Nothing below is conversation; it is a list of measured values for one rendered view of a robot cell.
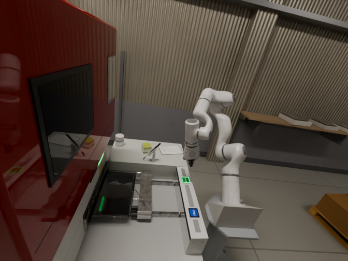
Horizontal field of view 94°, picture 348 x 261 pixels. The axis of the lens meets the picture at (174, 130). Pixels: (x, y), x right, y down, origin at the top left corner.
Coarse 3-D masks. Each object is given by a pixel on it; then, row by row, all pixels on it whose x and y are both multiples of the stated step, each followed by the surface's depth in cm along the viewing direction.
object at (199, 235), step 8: (184, 168) 128; (184, 176) 120; (184, 184) 112; (192, 184) 113; (184, 192) 106; (192, 192) 107; (184, 200) 100; (192, 200) 101; (200, 216) 92; (192, 224) 87; (200, 224) 87; (192, 232) 83; (200, 232) 84; (192, 240) 81; (200, 240) 82; (192, 248) 84; (200, 248) 85
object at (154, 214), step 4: (128, 212) 98; (152, 212) 101; (156, 212) 101; (160, 212) 102; (164, 212) 102; (168, 212) 103; (172, 212) 103; (176, 212) 104; (132, 216) 99; (136, 216) 99; (152, 216) 101; (156, 216) 101; (160, 216) 102; (164, 216) 102; (168, 216) 103; (172, 216) 103; (176, 216) 104
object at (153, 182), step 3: (138, 180) 122; (153, 180) 125; (156, 180) 126; (135, 183) 122; (138, 183) 123; (153, 183) 124; (156, 183) 125; (159, 183) 125; (162, 183) 126; (165, 183) 126; (168, 183) 126; (171, 183) 127
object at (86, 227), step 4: (104, 172) 111; (100, 180) 104; (100, 184) 103; (96, 188) 98; (96, 192) 96; (92, 200) 90; (92, 204) 89; (88, 212) 84; (88, 216) 83; (84, 220) 80; (88, 220) 84; (84, 224) 82; (88, 224) 85; (84, 228) 83
